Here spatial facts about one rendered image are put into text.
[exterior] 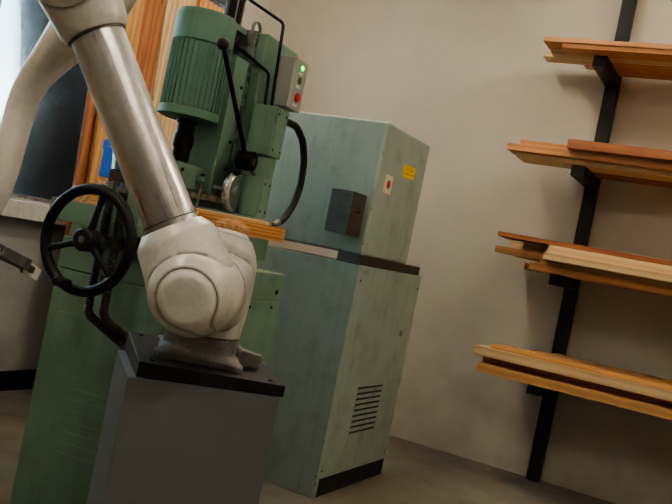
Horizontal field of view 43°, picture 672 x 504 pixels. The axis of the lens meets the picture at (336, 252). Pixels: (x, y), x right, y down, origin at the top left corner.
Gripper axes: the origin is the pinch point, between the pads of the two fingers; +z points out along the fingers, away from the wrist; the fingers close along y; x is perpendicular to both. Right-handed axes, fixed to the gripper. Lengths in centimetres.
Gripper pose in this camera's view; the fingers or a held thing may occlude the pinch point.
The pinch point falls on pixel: (13, 268)
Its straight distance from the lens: 217.6
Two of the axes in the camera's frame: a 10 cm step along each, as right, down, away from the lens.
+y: -9.1, -1.9, 3.7
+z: 2.7, 4.1, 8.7
